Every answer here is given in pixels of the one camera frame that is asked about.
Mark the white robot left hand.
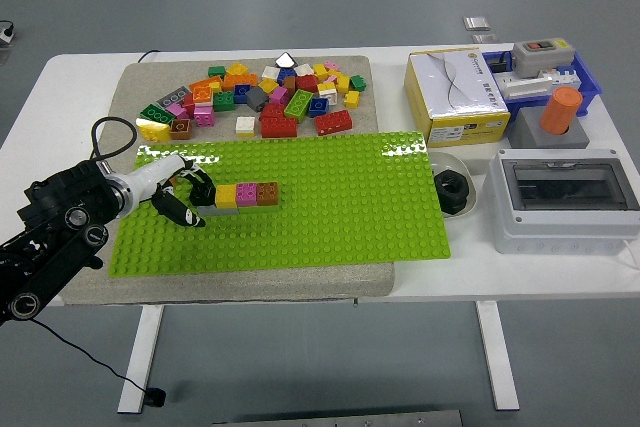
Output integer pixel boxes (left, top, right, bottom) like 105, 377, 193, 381
115, 154, 218, 228

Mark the black square toy brick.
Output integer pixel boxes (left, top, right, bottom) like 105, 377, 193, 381
192, 179, 217, 208

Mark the yellow large toy brick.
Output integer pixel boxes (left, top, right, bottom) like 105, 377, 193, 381
135, 117, 172, 143

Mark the yellow square toy brick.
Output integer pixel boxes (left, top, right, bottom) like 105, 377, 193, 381
215, 184, 240, 209

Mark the grey flat toy plate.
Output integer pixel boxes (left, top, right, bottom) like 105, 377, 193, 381
156, 85, 193, 108

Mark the pink square toy brick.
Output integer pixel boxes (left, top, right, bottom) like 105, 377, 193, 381
235, 182, 259, 208

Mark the brown square toy brick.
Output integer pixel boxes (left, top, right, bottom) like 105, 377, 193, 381
255, 181, 280, 208

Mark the red large toy brick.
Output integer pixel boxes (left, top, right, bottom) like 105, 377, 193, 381
259, 117, 298, 139

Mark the green studded baseplate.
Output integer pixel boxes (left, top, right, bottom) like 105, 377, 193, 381
108, 130, 452, 278

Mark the red long toy brick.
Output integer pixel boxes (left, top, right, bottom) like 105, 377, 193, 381
313, 109, 354, 136

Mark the dark green long brick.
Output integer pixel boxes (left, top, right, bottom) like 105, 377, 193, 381
139, 103, 177, 126

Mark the grey-brown table mat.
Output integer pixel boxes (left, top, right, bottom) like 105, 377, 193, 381
52, 54, 397, 306

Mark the lime green long brick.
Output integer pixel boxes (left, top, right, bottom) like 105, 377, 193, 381
283, 89, 315, 124

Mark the white table leg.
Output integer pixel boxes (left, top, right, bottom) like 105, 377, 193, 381
474, 300, 521, 411
117, 304, 165, 414

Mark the white bowl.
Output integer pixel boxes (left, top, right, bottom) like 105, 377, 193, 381
425, 150, 482, 221

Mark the black large hex nut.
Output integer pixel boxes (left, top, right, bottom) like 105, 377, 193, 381
430, 170, 468, 215

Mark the white and yellow cardboard box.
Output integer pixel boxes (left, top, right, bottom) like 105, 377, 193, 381
403, 49, 512, 148

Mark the black small adapter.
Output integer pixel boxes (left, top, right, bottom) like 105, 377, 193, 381
489, 54, 514, 76

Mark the grey block with hole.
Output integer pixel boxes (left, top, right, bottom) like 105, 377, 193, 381
508, 107, 591, 150

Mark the white terminal block device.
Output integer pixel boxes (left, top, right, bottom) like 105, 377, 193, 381
494, 69, 584, 101

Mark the orange cylinder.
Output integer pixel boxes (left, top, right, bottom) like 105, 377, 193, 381
538, 86, 584, 136

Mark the blue plastic bin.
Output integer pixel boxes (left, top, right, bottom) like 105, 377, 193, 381
482, 49, 603, 121

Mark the thin black cable with plug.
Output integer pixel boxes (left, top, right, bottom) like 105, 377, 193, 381
29, 317, 167, 407

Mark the grey push-button switch box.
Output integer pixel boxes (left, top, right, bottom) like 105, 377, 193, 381
511, 38, 576, 79

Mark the white enclosure with clear lid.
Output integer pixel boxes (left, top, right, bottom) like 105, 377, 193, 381
482, 148, 640, 255

